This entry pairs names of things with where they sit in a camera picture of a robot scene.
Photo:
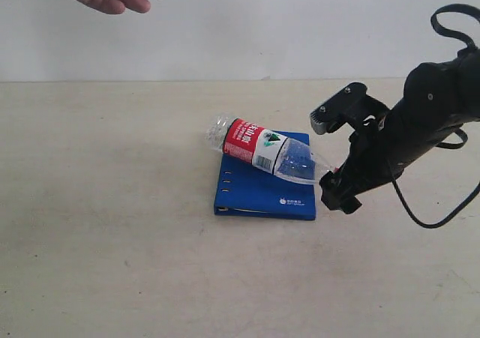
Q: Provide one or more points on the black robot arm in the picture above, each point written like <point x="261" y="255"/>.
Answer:
<point x="438" y="99"/>

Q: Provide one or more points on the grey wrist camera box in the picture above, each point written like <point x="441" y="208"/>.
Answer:
<point x="348" y="106"/>

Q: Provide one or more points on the clear water bottle red cap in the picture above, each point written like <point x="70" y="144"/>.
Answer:
<point x="270" y="151"/>

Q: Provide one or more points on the blue ring binder notebook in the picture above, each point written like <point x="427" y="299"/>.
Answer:
<point x="243" y="190"/>

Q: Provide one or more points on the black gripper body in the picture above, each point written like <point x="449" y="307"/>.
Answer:
<point x="373" y="149"/>

